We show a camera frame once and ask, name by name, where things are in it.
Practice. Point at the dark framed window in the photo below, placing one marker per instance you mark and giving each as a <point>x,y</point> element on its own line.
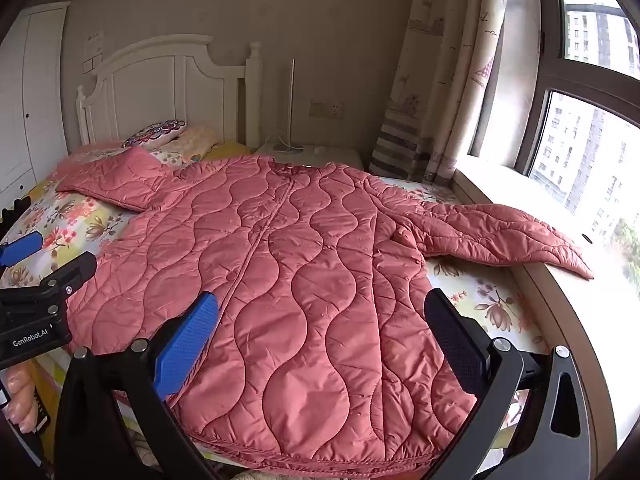
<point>545,75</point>

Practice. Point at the stone windowsill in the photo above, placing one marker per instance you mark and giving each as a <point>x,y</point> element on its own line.
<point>615,310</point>

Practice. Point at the white wooden headboard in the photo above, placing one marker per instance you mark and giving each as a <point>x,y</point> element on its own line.
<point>150,80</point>

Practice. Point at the white wardrobe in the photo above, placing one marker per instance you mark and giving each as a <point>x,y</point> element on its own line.
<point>30,100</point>

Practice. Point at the person's left hand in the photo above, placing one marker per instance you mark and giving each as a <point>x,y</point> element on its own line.
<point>22,395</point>

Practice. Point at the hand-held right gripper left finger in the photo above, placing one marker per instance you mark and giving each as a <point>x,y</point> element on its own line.
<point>190,340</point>

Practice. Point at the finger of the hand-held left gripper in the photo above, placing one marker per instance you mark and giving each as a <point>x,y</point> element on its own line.
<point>20,250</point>
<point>70,270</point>

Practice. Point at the pale peach pillow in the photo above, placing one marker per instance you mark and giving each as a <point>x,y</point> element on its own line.
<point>195,141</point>

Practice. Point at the yellow pillow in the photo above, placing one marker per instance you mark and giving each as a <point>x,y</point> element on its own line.
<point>229,150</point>

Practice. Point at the mandala patterned pillow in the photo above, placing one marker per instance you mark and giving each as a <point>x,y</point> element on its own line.
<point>155,132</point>

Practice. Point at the printed striped curtain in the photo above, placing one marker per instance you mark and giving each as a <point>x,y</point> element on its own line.
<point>440,70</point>

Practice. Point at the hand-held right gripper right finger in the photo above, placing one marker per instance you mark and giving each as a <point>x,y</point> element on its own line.
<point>455,340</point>

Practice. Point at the white nightstand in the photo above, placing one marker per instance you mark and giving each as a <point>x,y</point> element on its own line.
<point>340,157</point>

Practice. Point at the floral bed sheet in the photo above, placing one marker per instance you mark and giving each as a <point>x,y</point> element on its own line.
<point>65,220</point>

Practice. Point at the slim silver desk lamp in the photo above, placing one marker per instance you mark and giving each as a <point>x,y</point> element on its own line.
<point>292,105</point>

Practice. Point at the pink quilted comforter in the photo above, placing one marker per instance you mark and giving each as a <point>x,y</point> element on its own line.
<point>300,270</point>

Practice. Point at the wall socket panel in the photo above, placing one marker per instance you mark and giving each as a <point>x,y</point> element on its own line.
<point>326,109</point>

